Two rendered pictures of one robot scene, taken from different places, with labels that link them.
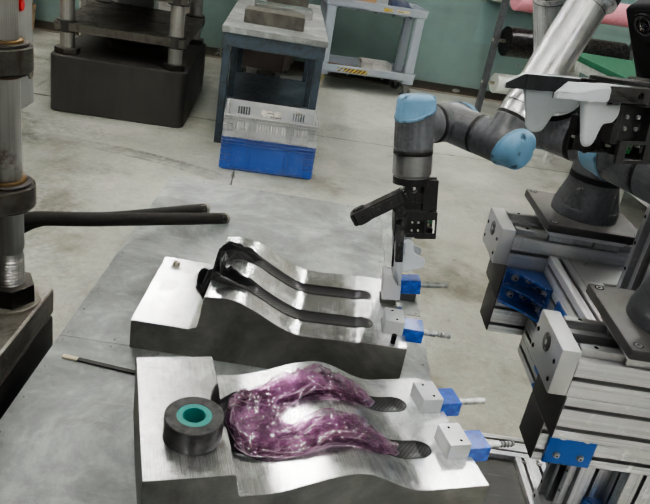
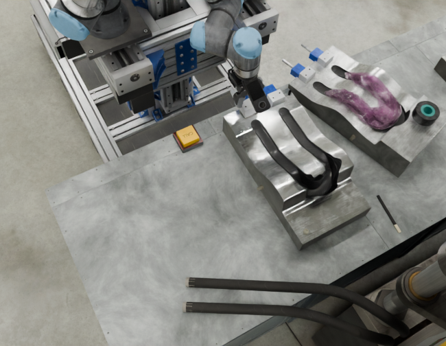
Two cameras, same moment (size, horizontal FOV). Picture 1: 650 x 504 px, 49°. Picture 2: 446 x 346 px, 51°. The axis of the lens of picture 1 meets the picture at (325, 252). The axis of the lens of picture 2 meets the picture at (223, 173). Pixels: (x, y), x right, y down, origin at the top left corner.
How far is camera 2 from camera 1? 2.00 m
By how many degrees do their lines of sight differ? 80
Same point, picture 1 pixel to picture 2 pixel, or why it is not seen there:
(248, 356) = not seen: hidden behind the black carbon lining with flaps
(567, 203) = (123, 22)
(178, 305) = (339, 199)
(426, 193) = not seen: hidden behind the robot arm
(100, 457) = (425, 169)
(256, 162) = not seen: outside the picture
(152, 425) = (432, 129)
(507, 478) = (132, 141)
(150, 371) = (412, 151)
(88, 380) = (400, 209)
